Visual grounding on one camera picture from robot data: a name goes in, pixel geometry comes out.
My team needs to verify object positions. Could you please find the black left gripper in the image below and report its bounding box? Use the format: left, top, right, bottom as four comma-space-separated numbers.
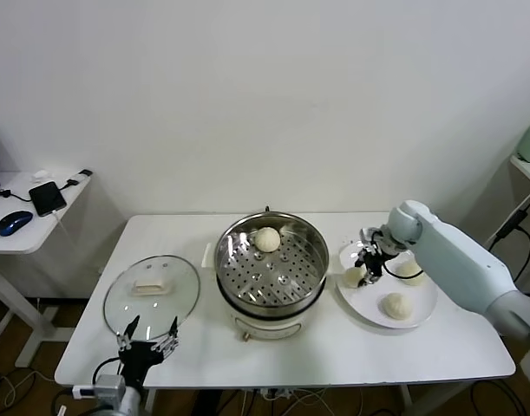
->
115, 315, 180, 389

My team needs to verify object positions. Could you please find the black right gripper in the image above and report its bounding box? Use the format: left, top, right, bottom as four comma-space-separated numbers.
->
356, 239, 399, 286

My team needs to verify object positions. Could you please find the white steamed baozi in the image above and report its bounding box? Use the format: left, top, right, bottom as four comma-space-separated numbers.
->
379, 292, 414, 322
396, 259, 426, 287
341, 266, 370, 289
252, 225, 281, 253

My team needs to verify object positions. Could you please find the glass pot lid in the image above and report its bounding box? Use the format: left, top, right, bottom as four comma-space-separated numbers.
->
101, 254, 201, 340

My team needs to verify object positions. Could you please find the stainless steel steamer basket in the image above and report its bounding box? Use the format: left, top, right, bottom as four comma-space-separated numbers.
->
213, 211, 329, 314

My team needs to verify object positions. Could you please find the white round plate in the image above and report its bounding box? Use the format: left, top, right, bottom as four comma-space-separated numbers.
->
336, 240, 439, 330

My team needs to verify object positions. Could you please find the white electric cooking pot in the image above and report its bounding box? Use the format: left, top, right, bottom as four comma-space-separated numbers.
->
200, 242, 344, 344

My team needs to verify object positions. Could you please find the white side desk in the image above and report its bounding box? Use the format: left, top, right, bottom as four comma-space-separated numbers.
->
507, 154, 530, 304
0, 172, 101, 369

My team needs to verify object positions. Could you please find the black smartphone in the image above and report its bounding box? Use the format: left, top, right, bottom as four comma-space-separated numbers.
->
28, 180, 67, 218

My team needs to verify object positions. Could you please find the black usb adapter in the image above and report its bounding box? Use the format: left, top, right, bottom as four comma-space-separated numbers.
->
56, 169, 94, 191

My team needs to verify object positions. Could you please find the blue computer mouse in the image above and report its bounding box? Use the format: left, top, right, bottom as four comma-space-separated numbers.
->
0, 210, 34, 237

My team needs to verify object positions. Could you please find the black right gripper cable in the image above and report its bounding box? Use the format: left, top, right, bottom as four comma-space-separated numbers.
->
382, 253, 425, 283

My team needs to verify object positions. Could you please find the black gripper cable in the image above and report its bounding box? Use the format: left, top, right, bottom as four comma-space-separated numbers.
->
382, 253, 425, 283
93, 355, 121, 387

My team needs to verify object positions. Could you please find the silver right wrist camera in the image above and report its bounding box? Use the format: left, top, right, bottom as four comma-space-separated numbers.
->
359, 225, 389, 244

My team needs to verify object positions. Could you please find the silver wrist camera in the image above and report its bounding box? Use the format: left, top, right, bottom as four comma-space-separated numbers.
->
71, 374, 128, 400
359, 225, 389, 244

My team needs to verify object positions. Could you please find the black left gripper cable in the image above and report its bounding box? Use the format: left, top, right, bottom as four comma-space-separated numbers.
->
93, 355, 121, 387

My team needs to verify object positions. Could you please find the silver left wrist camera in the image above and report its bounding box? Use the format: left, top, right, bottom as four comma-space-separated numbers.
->
71, 374, 128, 400

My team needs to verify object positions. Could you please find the white charging cable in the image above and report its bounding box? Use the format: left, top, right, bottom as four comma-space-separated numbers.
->
49, 210, 73, 248

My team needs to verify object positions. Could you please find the black power adapter cable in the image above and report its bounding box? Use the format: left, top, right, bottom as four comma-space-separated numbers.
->
489, 207, 530, 287

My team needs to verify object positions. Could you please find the black desk cable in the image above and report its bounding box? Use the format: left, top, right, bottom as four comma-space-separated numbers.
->
0, 187, 31, 203

